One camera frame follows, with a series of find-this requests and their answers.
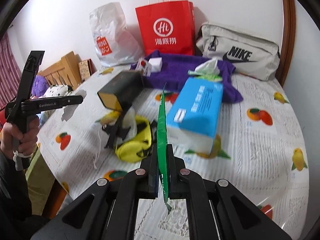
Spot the white plastic shopping bag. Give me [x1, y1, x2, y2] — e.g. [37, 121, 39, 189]
[89, 2, 144, 67]

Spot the white tissue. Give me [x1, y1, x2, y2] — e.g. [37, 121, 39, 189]
[194, 57, 221, 76]

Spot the brown wooden door frame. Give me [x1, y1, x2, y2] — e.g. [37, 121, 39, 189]
[274, 0, 297, 88]

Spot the white sock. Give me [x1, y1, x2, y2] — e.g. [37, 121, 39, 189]
[120, 109, 139, 137]

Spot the green bed sheet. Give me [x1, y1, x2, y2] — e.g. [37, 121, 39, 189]
[25, 140, 50, 182]

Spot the fruit print tablecloth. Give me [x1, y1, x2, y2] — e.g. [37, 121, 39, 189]
[37, 65, 311, 240]

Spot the red paper bag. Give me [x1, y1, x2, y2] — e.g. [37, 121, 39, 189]
[135, 0, 196, 56]

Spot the white packet with red label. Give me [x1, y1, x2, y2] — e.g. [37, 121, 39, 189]
[138, 57, 152, 77]

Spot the person's left hand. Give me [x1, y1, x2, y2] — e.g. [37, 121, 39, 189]
[0, 116, 40, 156]

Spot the grey waist bag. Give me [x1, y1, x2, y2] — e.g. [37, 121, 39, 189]
[196, 22, 282, 81]

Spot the blue tissue pack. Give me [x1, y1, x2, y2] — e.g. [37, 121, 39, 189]
[165, 77, 224, 154]

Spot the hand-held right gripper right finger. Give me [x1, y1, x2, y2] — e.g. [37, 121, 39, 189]
[166, 144, 292, 240]

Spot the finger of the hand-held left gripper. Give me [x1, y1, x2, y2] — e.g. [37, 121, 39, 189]
[62, 94, 84, 107]

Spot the person's left forearm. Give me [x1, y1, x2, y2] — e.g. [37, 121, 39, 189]
[0, 150, 34, 217]

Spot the purple towel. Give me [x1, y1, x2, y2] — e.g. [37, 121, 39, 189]
[130, 50, 244, 104]

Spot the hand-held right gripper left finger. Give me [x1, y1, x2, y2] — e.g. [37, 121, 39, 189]
[30, 152, 159, 240]

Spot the white polka dot cloth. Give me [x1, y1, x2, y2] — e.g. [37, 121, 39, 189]
[42, 85, 73, 99]

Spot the wooden bed headboard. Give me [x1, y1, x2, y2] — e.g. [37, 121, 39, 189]
[37, 51, 83, 91]

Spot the patterned brown box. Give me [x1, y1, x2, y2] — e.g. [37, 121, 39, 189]
[78, 59, 96, 81]

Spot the red striped curtain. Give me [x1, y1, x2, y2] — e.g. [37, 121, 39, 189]
[0, 34, 23, 105]

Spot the purple plush toy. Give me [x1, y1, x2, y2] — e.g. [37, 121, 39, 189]
[32, 76, 52, 98]

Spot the black tin box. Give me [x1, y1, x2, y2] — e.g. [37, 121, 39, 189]
[97, 70, 144, 112]

